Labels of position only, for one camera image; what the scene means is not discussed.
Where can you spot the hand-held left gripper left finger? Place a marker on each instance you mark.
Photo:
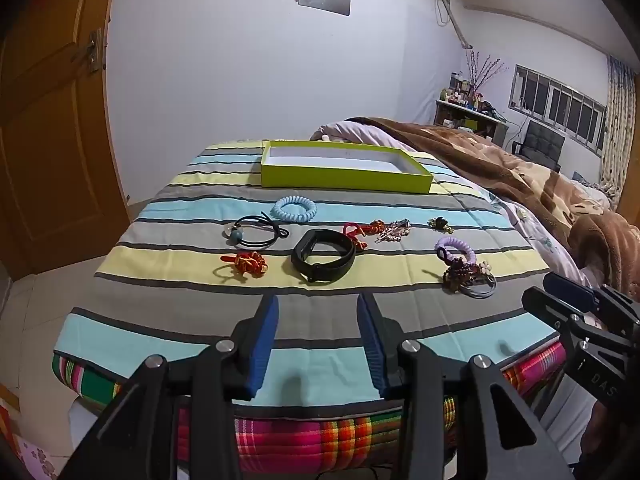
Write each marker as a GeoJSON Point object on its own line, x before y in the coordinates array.
{"type": "Point", "coordinates": [265, 340]}

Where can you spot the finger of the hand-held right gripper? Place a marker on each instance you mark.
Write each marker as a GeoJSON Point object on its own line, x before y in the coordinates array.
{"type": "Point", "coordinates": [547, 305]}
{"type": "Point", "coordinates": [567, 287]}

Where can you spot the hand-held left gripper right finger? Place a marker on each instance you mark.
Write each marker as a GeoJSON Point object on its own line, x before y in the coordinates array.
{"type": "Point", "coordinates": [372, 345]}

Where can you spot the orange knot charm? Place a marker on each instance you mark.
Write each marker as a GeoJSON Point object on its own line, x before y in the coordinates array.
{"type": "Point", "coordinates": [250, 262]}

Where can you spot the black wristband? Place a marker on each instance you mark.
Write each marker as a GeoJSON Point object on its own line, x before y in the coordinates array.
{"type": "Point", "coordinates": [300, 260]}

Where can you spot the brown beaded charm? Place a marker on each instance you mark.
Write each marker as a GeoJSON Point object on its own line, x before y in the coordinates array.
{"type": "Point", "coordinates": [457, 275]}

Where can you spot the green shallow box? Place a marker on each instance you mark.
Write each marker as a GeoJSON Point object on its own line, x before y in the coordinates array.
{"type": "Point", "coordinates": [345, 180]}

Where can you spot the light crumpled cloth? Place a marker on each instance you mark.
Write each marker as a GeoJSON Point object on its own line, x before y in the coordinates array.
{"type": "Point", "coordinates": [592, 187]}

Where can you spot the plaid mattress cover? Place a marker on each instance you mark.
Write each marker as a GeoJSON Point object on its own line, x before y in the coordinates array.
{"type": "Point", "coordinates": [300, 440]}

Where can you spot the small dark gold charm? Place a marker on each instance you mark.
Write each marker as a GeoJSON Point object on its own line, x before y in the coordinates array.
{"type": "Point", "coordinates": [440, 223]}

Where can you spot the brown patterned blanket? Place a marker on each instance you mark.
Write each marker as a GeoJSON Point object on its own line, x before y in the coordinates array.
{"type": "Point", "coordinates": [500, 160]}

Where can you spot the black chair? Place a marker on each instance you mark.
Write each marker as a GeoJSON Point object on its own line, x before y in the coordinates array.
{"type": "Point", "coordinates": [542, 142]}

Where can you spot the patterned curtain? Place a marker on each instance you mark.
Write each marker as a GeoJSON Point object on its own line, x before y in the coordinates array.
{"type": "Point", "coordinates": [617, 125]}

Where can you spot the barred window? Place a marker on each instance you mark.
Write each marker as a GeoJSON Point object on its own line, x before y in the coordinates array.
{"type": "Point", "coordinates": [555, 100]}

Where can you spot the wooden shelf desk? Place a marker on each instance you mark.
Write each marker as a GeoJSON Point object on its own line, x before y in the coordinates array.
{"type": "Point", "coordinates": [450, 112]}

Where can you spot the clutter of bottles on shelf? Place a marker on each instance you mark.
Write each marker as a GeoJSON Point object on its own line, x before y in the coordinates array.
{"type": "Point", "coordinates": [462, 92]}

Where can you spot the dried flower branches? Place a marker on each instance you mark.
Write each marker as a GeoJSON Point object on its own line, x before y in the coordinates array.
{"type": "Point", "coordinates": [477, 72]}

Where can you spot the pink floral box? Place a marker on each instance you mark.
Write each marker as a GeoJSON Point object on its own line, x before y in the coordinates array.
{"type": "Point", "coordinates": [37, 460]}

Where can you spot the wooden door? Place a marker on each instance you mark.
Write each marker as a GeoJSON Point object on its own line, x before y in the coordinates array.
{"type": "Point", "coordinates": [50, 160]}

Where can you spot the metal door hinge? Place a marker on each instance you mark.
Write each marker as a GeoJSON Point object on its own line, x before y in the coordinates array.
{"type": "Point", "coordinates": [95, 52]}

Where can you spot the wrapped wall pipe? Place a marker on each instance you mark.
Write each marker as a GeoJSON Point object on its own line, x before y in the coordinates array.
{"type": "Point", "coordinates": [457, 30]}

